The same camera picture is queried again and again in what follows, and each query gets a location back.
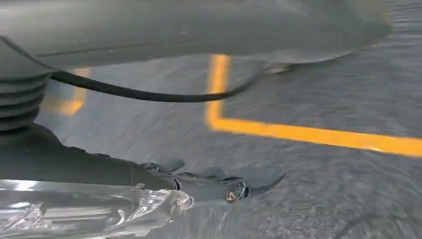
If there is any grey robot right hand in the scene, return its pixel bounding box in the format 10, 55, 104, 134
0, 0, 394, 206

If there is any yellow floor tape outline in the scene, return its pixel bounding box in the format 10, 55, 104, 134
40, 54, 422, 159

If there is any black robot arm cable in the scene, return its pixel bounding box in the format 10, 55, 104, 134
50, 70, 263, 104

